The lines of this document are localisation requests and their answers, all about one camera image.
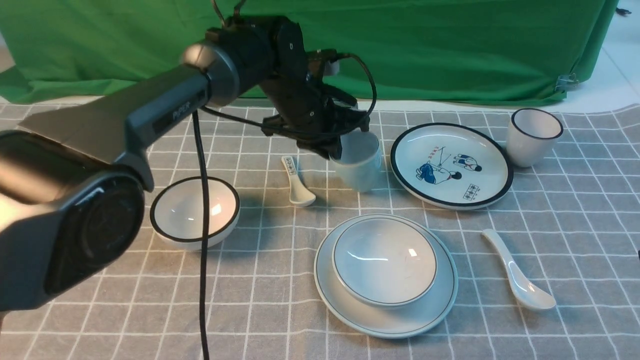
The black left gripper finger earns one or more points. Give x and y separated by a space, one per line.
329 148
344 127

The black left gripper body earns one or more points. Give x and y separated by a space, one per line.
305 111

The pale green ceramic cup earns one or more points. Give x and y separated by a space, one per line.
359 166

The thin-rimmed white bowl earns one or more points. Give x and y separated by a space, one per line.
384 261

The plain white ceramic spoon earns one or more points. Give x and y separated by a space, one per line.
528 294

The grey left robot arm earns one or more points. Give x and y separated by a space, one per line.
73 179

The small patterned white spoon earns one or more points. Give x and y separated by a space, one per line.
299 195

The black-rimmed illustrated plate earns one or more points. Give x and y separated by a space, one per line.
451 166

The grey checked tablecloth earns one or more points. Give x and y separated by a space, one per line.
571 222

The black-rimmed white bowl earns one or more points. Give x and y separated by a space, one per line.
177 213

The green backdrop cloth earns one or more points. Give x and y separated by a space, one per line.
485 52

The thin-rimmed white plate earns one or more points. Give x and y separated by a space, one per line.
392 322

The black-rimmed white cup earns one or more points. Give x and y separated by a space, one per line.
531 134

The metal cloth clamp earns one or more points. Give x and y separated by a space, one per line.
566 83

